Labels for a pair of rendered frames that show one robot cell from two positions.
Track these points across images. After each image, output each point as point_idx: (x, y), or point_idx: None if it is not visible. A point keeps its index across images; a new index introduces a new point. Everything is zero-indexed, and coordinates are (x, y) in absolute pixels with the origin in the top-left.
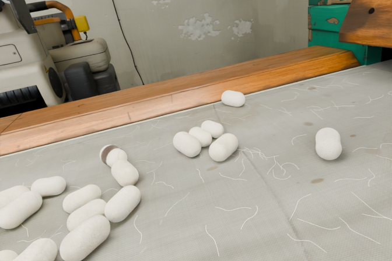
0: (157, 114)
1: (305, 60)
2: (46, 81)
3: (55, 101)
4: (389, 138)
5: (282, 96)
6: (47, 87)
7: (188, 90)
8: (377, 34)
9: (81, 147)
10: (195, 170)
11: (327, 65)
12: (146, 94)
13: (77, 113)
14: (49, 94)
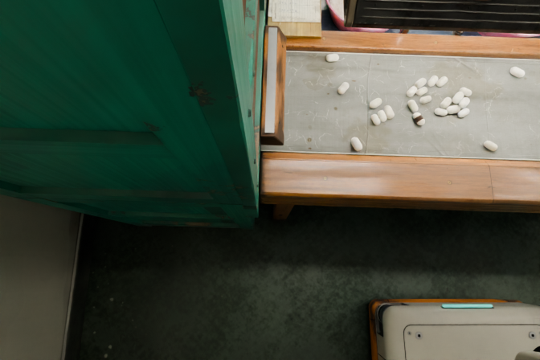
0: (398, 157)
1: (296, 160)
2: (539, 358)
3: (521, 353)
4: (320, 87)
5: (328, 140)
6: (535, 354)
7: (379, 162)
8: (284, 117)
9: (437, 144)
10: (386, 101)
11: (284, 155)
12: (406, 173)
13: (447, 168)
14: (529, 352)
